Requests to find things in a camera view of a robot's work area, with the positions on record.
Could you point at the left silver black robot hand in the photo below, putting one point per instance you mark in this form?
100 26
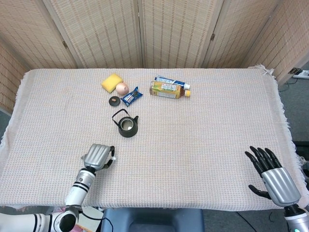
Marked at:
96 155

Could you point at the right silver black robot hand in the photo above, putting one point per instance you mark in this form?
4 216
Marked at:
281 184

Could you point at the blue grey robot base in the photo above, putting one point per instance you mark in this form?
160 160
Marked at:
154 220

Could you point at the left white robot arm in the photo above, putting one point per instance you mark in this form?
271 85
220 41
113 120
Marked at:
79 187

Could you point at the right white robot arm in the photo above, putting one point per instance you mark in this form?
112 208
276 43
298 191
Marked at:
297 220

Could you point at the black teapot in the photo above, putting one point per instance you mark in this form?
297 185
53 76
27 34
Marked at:
122 132

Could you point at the small black lid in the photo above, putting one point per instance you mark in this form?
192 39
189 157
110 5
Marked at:
114 101

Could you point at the yellow drink bottle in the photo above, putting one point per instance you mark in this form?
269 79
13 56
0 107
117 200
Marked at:
166 90

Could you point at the black equipment box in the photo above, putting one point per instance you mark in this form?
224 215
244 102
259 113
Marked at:
303 147

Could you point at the blue cookie snack packet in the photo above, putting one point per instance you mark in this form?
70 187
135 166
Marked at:
131 96

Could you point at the white orange notebook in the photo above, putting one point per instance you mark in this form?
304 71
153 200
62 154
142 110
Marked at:
90 226

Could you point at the peach coloured egg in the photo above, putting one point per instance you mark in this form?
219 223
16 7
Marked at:
122 88

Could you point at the yellow sponge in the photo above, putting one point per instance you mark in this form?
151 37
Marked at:
111 82

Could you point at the beige woven tablecloth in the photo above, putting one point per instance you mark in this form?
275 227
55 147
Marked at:
193 145

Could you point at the white blue toothpaste tube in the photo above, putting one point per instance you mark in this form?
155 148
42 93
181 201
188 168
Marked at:
169 80

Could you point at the white power strip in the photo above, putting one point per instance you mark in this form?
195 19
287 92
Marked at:
303 73

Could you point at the woven bamboo screen panel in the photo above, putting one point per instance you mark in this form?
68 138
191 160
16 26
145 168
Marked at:
31 36
101 33
289 41
241 33
9 79
178 33

